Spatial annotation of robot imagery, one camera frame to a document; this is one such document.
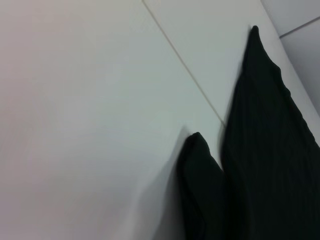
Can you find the black shirt with FREE print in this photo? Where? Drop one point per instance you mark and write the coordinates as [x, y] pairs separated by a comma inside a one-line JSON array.
[[265, 150]]

